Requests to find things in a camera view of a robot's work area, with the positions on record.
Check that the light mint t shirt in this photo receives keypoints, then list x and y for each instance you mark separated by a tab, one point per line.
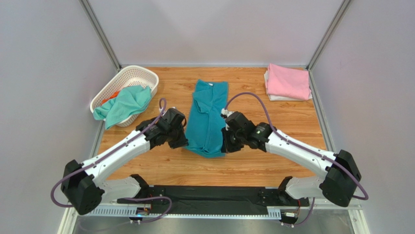
130	101

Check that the orange garment in basket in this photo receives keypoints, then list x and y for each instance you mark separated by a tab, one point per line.
114	95

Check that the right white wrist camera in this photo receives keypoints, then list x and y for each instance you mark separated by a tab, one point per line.
226	113

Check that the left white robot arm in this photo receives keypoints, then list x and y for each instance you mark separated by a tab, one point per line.
86	185

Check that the folded pink t shirt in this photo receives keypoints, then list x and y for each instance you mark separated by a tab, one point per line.
288	81

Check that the aluminium frame rail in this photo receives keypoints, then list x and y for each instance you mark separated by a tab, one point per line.
118	217

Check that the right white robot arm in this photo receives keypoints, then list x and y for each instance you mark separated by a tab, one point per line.
336	175

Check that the teal t shirt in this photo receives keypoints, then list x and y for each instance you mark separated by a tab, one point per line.
205	124

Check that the white plastic laundry basket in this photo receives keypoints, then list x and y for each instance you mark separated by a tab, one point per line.
132	75

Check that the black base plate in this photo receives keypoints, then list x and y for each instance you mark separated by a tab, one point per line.
211	200

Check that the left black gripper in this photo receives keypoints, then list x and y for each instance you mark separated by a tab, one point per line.
182	141

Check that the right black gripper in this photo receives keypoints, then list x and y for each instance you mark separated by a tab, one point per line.
229	142

